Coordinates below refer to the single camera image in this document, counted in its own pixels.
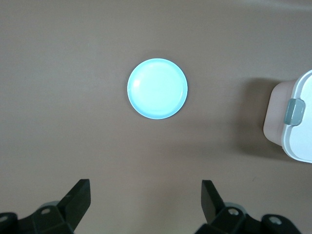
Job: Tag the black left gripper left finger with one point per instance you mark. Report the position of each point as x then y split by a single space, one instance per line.
73 204

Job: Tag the light blue round plate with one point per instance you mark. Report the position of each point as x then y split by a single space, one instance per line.
157 89

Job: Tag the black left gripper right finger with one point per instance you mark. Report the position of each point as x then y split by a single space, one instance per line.
214 209

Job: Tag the brown table mat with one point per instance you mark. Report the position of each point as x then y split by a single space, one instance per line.
73 73

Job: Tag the white lidded storage box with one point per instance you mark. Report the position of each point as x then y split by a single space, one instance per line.
299 136

